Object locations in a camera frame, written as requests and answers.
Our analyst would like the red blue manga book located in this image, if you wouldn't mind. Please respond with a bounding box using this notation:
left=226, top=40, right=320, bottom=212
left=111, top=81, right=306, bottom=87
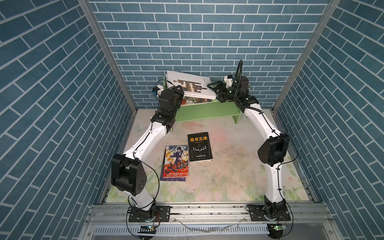
left=162, top=145, right=189, bottom=179

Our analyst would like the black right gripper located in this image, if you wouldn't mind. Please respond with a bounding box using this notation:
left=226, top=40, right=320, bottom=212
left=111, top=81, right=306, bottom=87
left=208, top=81, right=240, bottom=103

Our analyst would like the green wooden two-tier shelf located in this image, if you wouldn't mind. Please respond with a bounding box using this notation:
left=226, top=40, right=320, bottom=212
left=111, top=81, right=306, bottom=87
left=158, top=78, right=241, bottom=123

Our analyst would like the dark purple book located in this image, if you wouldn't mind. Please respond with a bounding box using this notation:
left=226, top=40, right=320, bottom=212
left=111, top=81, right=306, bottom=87
left=160, top=169, right=186, bottom=182

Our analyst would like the green red illustrated comic book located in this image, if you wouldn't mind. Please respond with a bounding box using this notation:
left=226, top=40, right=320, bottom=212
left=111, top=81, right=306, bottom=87
left=181, top=97, right=212, bottom=107

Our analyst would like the black book with gold text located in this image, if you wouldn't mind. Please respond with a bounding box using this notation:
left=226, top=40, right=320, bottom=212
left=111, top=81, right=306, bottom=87
left=188, top=132, right=213, bottom=163

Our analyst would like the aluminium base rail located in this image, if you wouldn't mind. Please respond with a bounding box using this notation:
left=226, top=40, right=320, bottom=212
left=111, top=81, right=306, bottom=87
left=86, top=202, right=334, bottom=225

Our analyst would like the white book with brown bars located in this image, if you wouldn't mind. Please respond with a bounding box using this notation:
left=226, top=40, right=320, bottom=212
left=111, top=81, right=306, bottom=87
left=166, top=71, right=216, bottom=100

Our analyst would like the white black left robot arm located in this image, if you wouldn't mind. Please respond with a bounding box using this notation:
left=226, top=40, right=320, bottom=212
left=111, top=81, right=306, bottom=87
left=111, top=86, right=184, bottom=211

